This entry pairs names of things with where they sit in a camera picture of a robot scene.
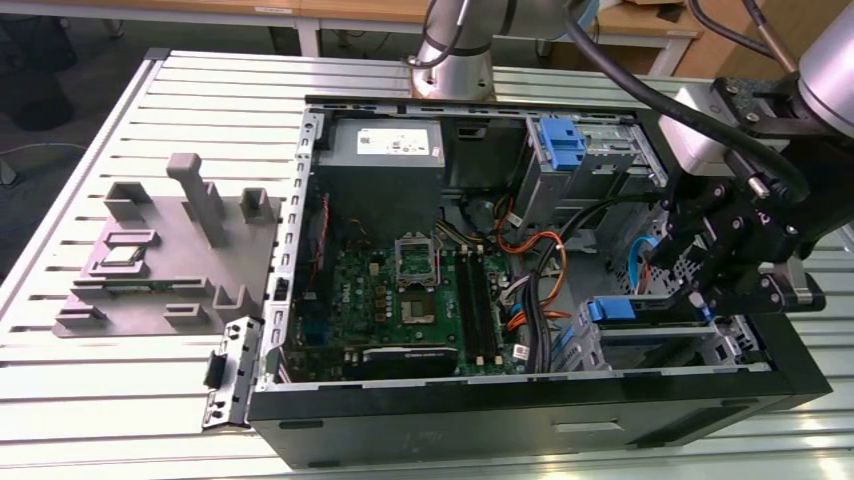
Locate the black PC case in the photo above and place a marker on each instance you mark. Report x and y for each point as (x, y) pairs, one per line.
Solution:
(467, 430)

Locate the brown wooden cabinet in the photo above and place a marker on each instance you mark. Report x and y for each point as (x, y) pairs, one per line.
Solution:
(727, 67)

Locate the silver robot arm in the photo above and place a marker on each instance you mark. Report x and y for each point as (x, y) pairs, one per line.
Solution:
(454, 65)

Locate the black graphics card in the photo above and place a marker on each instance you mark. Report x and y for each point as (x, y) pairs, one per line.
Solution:
(407, 362)

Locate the green RAM stick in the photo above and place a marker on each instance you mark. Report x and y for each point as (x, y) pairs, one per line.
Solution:
(143, 288)

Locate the blue drive latch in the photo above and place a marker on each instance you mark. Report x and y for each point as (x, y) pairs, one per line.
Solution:
(563, 145)

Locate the wooden workbench white frame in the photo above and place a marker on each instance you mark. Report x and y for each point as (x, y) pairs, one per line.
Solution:
(654, 25)

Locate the grey parts rack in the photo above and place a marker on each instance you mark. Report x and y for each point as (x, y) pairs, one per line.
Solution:
(200, 280)

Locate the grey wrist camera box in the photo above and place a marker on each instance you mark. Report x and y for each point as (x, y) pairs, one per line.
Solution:
(696, 135)

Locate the grey power supply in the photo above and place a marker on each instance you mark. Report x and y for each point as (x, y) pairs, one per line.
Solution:
(380, 195)

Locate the metal disk bay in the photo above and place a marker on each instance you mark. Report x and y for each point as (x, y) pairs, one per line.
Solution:
(594, 352)

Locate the hard disk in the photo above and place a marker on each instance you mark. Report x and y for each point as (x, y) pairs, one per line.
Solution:
(616, 310)

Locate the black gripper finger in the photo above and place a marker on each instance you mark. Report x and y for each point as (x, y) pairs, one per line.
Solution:
(687, 220)
(734, 290)

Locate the CPU socket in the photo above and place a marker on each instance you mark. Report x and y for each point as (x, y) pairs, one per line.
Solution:
(419, 311)

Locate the silver CPU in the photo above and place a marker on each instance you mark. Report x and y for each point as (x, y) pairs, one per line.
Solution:
(120, 256)

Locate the small silver side camera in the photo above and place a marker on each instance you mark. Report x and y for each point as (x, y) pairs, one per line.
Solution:
(790, 280)

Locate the green motherboard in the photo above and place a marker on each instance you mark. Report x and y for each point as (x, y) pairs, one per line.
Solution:
(360, 300)

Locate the metal drive cage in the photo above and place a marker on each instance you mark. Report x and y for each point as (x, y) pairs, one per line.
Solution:
(600, 170)

